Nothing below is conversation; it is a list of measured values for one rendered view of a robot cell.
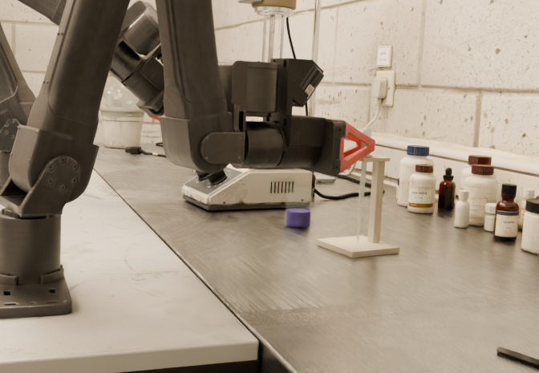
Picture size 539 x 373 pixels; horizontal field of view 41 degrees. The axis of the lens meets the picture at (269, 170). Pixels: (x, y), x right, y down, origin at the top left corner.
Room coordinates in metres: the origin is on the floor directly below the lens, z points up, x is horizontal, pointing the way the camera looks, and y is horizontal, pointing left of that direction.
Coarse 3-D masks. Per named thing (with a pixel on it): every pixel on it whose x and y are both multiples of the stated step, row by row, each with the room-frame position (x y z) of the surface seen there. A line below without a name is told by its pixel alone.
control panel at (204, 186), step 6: (228, 168) 1.25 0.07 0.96; (228, 174) 1.22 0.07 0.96; (234, 174) 1.21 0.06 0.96; (192, 180) 1.27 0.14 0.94; (198, 180) 1.26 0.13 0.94; (204, 180) 1.25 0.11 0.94; (228, 180) 1.19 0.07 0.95; (192, 186) 1.24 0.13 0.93; (198, 186) 1.23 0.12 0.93; (204, 186) 1.22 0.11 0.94; (210, 186) 1.20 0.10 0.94; (216, 186) 1.19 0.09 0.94; (204, 192) 1.19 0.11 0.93; (210, 192) 1.18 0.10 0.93
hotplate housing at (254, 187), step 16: (240, 176) 1.20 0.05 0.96; (256, 176) 1.21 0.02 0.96; (272, 176) 1.22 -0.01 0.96; (288, 176) 1.23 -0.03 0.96; (304, 176) 1.25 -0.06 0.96; (192, 192) 1.23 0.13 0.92; (224, 192) 1.18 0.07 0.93; (240, 192) 1.19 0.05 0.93; (256, 192) 1.21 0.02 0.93; (272, 192) 1.22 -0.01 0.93; (208, 208) 1.17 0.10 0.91; (224, 208) 1.18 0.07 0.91; (240, 208) 1.20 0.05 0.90; (256, 208) 1.21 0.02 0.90; (272, 208) 1.22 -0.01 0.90
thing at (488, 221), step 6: (486, 204) 1.13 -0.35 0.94; (492, 204) 1.14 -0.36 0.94; (486, 210) 1.12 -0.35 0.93; (492, 210) 1.11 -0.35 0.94; (486, 216) 1.12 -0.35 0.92; (492, 216) 1.11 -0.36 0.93; (486, 222) 1.12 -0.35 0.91; (492, 222) 1.11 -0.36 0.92; (486, 228) 1.12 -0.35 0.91; (492, 228) 1.11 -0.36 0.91
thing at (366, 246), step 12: (372, 156) 0.96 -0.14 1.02; (372, 168) 0.96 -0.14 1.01; (384, 168) 0.96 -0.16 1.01; (372, 180) 0.96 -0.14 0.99; (372, 192) 0.96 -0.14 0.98; (372, 204) 0.96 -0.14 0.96; (372, 216) 0.96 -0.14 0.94; (372, 228) 0.96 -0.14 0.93; (324, 240) 0.96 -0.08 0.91; (336, 240) 0.96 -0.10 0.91; (348, 240) 0.96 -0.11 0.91; (360, 240) 0.97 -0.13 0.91; (372, 240) 0.96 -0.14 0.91; (348, 252) 0.90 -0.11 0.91; (360, 252) 0.90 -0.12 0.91; (372, 252) 0.91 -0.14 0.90; (384, 252) 0.92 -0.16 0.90; (396, 252) 0.93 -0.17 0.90
